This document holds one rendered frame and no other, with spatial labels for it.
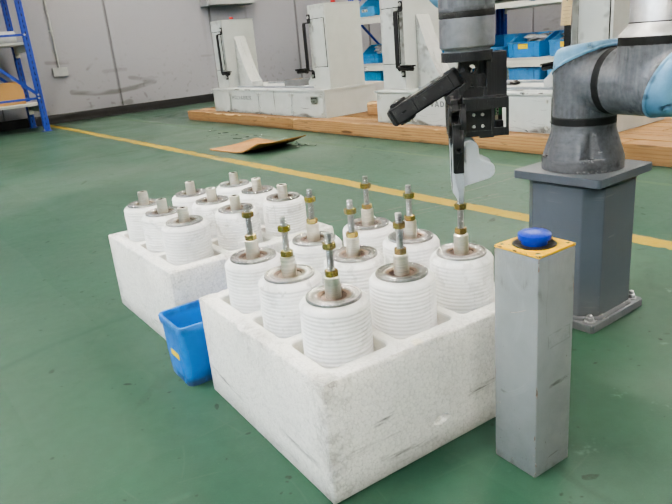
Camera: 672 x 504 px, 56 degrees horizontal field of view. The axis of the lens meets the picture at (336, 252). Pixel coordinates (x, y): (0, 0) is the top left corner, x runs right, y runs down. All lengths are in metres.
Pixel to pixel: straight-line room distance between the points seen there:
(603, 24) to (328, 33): 1.92
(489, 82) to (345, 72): 3.49
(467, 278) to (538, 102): 2.20
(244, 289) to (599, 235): 0.67
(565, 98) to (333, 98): 3.15
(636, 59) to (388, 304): 0.58
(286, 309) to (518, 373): 0.33
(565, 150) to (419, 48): 2.60
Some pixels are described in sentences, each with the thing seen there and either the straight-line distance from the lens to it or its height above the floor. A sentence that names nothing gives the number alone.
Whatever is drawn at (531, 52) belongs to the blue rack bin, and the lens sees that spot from 6.38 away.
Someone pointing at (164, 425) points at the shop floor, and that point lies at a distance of 1.11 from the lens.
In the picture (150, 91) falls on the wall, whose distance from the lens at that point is 7.56.
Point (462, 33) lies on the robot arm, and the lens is 0.89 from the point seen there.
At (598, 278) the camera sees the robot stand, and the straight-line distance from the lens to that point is 1.30.
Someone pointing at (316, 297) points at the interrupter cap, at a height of 0.25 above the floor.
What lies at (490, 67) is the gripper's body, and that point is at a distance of 0.92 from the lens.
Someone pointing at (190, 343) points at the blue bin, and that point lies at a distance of 1.16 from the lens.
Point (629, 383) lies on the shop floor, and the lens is 1.16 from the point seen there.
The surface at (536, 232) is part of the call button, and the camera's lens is 0.81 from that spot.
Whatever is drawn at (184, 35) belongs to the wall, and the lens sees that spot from 7.76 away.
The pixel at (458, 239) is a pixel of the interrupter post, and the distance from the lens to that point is 0.96.
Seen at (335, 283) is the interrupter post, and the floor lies 0.27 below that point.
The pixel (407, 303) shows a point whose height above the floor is 0.22.
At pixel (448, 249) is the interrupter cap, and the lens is 0.99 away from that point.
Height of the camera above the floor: 0.58
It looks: 19 degrees down
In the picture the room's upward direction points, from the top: 5 degrees counter-clockwise
